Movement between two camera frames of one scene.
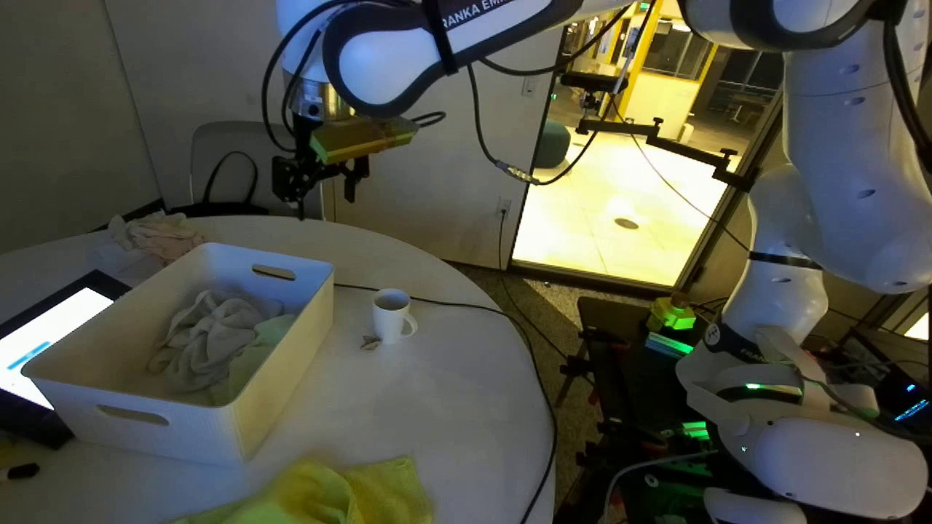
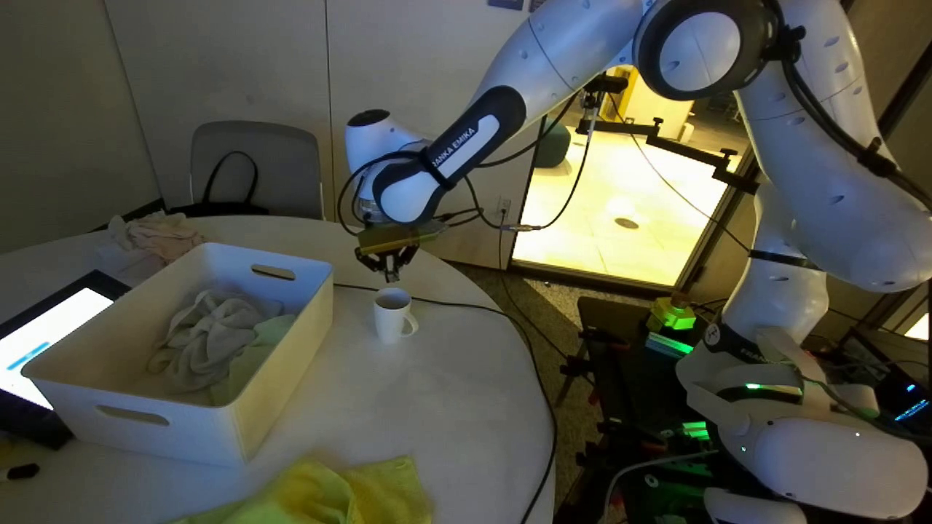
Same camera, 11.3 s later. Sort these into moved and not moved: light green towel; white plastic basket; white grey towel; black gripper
Moved: black gripper
Not moved: white grey towel; white plastic basket; light green towel
